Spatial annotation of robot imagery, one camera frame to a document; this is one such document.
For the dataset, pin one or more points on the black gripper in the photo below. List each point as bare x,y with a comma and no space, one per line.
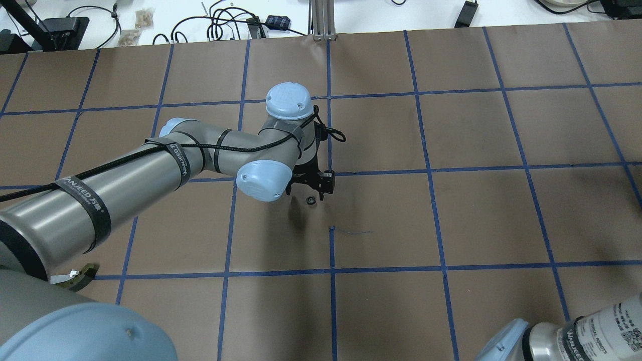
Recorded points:
304,175

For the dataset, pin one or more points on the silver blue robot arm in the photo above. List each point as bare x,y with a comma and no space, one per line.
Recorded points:
51,224
613,333

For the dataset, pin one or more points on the black tablet stand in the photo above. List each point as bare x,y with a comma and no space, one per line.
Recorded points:
48,33

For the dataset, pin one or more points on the aluminium frame post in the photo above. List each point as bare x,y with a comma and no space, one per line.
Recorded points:
322,20

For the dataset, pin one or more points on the olive curved brake shoe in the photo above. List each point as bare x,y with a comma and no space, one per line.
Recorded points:
76,280

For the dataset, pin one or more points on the black power adapter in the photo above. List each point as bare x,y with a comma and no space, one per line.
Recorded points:
466,14

